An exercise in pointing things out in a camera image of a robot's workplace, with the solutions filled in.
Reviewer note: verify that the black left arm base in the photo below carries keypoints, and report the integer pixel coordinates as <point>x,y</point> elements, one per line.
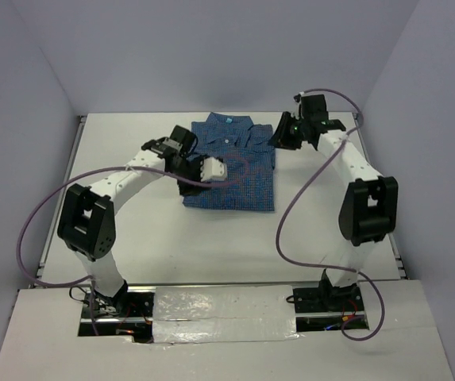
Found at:
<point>132,319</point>

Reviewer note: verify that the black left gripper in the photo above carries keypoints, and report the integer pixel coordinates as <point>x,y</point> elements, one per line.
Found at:
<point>187,189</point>

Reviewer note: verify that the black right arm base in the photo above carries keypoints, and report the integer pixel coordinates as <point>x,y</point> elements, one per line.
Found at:
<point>326,308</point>

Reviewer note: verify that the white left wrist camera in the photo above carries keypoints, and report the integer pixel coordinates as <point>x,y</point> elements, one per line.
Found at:
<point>212,169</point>

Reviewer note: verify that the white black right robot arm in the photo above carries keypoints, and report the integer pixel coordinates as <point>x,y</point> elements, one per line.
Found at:
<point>369,207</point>

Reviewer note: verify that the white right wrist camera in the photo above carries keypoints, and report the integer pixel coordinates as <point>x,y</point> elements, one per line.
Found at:
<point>297,113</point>

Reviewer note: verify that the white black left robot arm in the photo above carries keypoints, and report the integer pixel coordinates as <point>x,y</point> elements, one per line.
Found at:
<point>87,220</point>

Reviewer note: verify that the silver tape patch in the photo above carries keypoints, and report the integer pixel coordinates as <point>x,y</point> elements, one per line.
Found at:
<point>196,315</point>

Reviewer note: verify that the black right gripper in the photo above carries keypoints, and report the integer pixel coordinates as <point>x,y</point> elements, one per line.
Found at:
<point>281,139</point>

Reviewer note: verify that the blue checked long sleeve shirt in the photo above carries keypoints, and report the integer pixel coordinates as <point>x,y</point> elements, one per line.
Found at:
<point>250,160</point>

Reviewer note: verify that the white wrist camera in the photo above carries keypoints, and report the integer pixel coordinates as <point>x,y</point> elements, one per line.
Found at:
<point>297,113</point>
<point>212,169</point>

